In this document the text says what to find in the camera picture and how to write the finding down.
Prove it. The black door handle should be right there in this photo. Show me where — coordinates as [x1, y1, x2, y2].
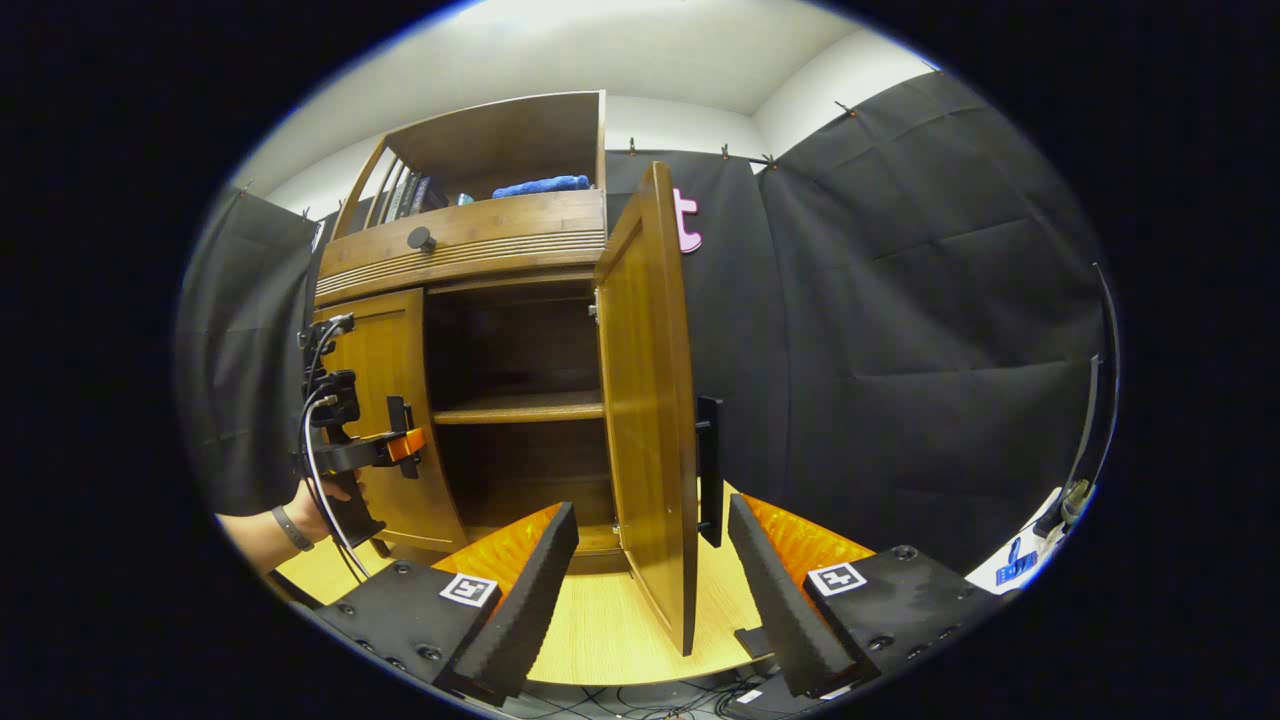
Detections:
[387, 396, 419, 479]
[696, 396, 724, 548]

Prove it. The wooden shoe cabinet door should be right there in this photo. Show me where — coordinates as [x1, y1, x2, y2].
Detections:
[594, 161, 699, 657]
[315, 288, 469, 554]

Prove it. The dark wristband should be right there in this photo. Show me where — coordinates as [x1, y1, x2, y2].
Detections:
[271, 505, 314, 553]

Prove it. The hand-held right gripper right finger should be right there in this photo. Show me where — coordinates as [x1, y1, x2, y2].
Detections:
[728, 494, 1013, 699]

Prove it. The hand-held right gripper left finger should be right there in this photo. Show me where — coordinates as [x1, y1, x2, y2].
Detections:
[292, 503, 579, 706]

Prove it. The wooden double-door shoe cabinet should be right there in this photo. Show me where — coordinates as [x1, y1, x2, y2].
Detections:
[312, 90, 701, 576]

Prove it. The blue plastic object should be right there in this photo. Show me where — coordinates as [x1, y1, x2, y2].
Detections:
[995, 537, 1039, 585]

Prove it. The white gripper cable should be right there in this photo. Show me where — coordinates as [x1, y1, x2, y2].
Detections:
[302, 393, 366, 583]

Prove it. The black curved cable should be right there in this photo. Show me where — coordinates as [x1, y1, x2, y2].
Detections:
[1033, 262, 1121, 539]

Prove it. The wooden inner cabinet shelf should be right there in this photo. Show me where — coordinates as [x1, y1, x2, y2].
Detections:
[432, 391, 606, 426]

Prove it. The blue folded towel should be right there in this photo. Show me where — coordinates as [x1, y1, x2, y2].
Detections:
[492, 175, 591, 200]

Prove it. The tangle of black cables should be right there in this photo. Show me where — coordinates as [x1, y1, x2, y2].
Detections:
[520, 680, 776, 720]

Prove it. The black backdrop cloth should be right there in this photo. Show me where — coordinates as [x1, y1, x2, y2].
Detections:
[175, 70, 1116, 576]

